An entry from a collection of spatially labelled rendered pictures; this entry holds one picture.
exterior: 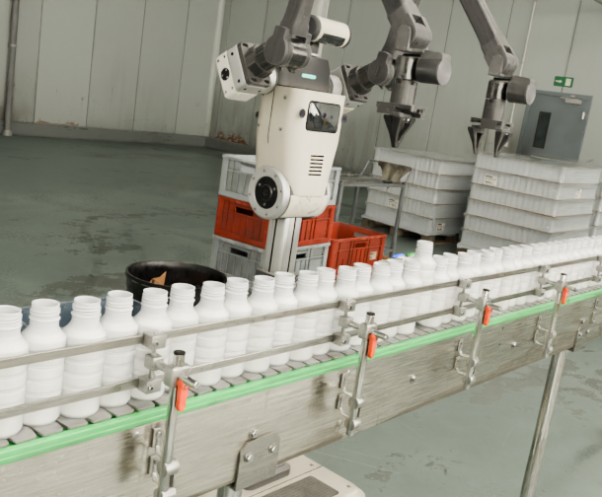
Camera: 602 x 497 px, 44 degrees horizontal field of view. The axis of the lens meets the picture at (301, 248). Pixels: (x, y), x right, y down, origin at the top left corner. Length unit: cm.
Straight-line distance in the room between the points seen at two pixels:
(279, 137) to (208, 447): 112
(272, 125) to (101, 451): 128
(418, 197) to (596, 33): 463
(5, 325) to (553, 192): 723
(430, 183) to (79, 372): 778
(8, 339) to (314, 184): 137
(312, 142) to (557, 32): 1048
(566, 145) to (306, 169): 1013
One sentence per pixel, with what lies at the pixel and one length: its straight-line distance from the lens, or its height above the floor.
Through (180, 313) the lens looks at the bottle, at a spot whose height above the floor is 113.
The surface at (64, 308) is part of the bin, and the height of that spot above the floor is 94.
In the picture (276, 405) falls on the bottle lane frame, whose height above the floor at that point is 94.
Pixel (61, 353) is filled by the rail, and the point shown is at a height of 111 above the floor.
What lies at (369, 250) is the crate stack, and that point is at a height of 56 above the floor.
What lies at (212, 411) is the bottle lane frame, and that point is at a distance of 122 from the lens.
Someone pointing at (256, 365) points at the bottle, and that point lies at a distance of 130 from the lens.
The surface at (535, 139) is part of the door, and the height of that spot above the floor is 134.
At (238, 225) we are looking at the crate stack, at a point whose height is 75.
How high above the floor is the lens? 148
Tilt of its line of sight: 12 degrees down
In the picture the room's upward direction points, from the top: 9 degrees clockwise
